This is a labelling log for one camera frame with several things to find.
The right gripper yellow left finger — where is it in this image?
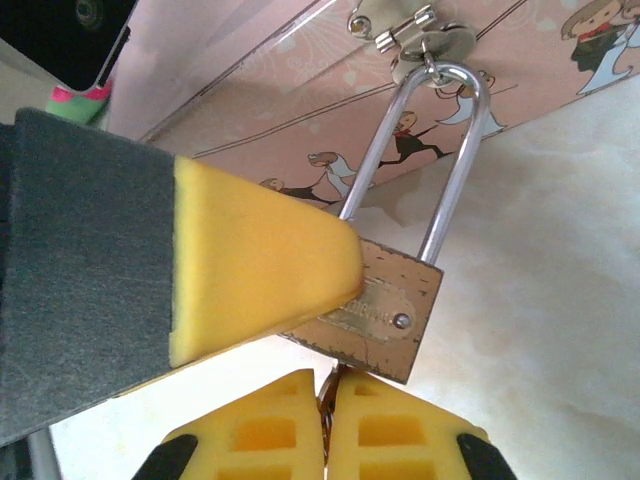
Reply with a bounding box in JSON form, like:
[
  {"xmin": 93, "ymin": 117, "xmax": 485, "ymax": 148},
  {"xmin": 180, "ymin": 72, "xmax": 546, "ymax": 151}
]
[{"xmin": 134, "ymin": 368, "xmax": 327, "ymax": 480}]

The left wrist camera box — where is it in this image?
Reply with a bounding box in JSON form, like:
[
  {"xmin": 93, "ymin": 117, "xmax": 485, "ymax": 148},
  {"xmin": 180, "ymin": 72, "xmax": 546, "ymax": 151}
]
[{"xmin": 0, "ymin": 0, "xmax": 139, "ymax": 94}]

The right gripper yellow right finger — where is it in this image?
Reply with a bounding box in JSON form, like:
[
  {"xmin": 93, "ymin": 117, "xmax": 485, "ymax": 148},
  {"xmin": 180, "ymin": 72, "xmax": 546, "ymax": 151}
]
[{"xmin": 329, "ymin": 373, "xmax": 519, "ymax": 480}]

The colourful plush toy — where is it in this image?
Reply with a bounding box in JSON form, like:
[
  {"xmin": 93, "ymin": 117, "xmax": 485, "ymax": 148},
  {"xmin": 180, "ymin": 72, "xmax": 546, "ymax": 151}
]
[{"xmin": 45, "ymin": 82, "xmax": 114, "ymax": 126}]

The brass padlock long steel shackle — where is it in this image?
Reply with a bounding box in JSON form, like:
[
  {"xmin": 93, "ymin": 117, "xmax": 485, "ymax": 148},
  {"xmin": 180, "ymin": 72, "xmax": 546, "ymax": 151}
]
[{"xmin": 287, "ymin": 62, "xmax": 489, "ymax": 385}]

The pink wedding cartoon tin box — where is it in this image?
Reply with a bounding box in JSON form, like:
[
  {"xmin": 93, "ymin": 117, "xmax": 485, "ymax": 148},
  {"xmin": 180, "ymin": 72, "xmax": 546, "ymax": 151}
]
[{"xmin": 107, "ymin": 0, "xmax": 640, "ymax": 226}]

